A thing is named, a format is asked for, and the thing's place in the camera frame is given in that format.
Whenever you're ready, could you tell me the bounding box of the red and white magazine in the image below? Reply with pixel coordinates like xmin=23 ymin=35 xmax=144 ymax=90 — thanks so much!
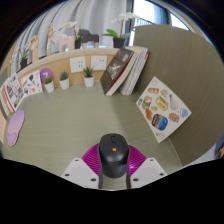
xmin=0 ymin=73 xmax=25 ymax=114

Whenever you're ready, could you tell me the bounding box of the black book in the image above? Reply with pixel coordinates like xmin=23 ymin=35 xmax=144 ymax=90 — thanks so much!
xmin=99 ymin=48 xmax=139 ymax=97

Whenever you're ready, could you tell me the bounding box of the white sticker sheet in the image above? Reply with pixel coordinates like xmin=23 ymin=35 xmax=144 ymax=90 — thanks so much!
xmin=20 ymin=70 xmax=44 ymax=98

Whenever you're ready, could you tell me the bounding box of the window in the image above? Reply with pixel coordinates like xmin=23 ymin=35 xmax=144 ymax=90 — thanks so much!
xmin=128 ymin=0 xmax=194 ymax=48

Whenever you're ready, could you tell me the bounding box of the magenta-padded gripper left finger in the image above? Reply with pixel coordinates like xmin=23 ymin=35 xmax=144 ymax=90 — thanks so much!
xmin=61 ymin=143 xmax=104 ymax=190

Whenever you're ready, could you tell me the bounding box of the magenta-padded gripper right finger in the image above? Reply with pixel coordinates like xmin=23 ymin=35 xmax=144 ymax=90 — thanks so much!
xmin=125 ymin=144 xmax=168 ymax=190

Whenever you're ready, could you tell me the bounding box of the wooden desk shelf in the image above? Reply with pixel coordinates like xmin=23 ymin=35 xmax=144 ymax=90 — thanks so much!
xmin=14 ymin=47 xmax=121 ymax=88

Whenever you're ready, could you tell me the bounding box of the grey curtain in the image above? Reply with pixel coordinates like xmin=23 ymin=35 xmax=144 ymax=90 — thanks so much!
xmin=9 ymin=0 xmax=129 ymax=61

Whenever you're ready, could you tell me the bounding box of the pink wooden horse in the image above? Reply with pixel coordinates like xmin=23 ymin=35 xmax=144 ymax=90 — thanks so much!
xmin=55 ymin=33 xmax=76 ymax=53

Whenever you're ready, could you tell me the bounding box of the black wooden horse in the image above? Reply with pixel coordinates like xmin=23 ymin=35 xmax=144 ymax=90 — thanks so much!
xmin=78 ymin=28 xmax=100 ymax=48

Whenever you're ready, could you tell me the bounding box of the small plant in white pot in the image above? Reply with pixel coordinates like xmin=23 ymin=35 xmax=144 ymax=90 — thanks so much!
xmin=58 ymin=71 xmax=71 ymax=90
xmin=81 ymin=65 xmax=96 ymax=88
xmin=43 ymin=76 xmax=55 ymax=94

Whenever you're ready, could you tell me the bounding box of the green desk divider panel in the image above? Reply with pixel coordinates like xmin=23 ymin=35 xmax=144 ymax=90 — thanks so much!
xmin=133 ymin=23 xmax=224 ymax=167

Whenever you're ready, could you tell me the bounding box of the purple mouse pad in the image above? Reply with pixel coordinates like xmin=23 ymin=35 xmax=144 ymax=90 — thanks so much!
xmin=6 ymin=109 xmax=26 ymax=147

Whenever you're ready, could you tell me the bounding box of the food sticker sheet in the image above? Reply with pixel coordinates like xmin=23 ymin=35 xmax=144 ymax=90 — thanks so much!
xmin=135 ymin=76 xmax=193 ymax=144

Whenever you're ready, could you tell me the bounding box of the white wall socket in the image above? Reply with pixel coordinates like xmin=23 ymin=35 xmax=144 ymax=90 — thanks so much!
xmin=69 ymin=56 xmax=87 ymax=74
xmin=90 ymin=54 xmax=108 ymax=72

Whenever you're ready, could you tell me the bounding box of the wooden hand model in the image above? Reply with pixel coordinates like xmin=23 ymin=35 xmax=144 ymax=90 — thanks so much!
xmin=29 ymin=34 xmax=41 ymax=63

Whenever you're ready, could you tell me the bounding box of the black computer mouse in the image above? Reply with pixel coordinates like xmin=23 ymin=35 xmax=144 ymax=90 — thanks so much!
xmin=97 ymin=133 xmax=130 ymax=179

